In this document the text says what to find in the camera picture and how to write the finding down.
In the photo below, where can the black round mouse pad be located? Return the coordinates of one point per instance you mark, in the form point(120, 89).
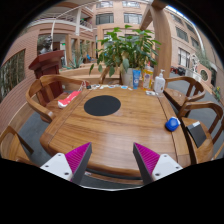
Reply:
point(102, 105)

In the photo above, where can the small black object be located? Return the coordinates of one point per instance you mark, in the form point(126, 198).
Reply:
point(88, 87)

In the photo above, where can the dark bust statue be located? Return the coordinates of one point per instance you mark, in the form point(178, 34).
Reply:
point(46, 45)

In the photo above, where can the wooden armchair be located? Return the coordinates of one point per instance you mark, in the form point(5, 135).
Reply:
point(10, 146)
point(104, 75)
point(200, 153)
point(181, 96)
point(36, 106)

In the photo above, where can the clear plastic packet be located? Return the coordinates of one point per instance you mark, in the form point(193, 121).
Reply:
point(150, 93)

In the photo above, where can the blue squeeze tube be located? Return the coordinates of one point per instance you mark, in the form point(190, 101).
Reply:
point(136, 79)

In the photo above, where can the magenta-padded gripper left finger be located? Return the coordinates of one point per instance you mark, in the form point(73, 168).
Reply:
point(60, 165)

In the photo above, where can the yellow liquid bottle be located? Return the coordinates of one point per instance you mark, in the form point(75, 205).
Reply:
point(147, 78)

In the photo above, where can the blue and white computer mouse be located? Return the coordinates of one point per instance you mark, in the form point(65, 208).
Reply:
point(172, 124)

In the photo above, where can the black notebook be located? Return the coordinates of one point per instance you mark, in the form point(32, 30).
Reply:
point(197, 134)

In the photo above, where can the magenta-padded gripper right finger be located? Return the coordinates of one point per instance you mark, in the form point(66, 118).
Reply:
point(163, 166)

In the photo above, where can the dark red wooden lectern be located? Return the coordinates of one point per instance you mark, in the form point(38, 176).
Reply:
point(48, 66)

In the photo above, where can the yellow flowering plant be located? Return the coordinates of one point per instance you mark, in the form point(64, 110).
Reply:
point(218, 93)

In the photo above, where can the white pump bottle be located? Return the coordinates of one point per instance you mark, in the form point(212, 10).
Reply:
point(159, 83)

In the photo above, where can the red and white bag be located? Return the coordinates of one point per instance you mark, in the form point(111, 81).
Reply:
point(68, 99)

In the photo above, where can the spiky green plant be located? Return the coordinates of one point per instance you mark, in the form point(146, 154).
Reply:
point(77, 60)

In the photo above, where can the white outdoor sculpture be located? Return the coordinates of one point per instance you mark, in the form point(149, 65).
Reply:
point(195, 63)

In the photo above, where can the potted leafy green plant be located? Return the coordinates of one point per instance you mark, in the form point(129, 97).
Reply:
point(128, 50)

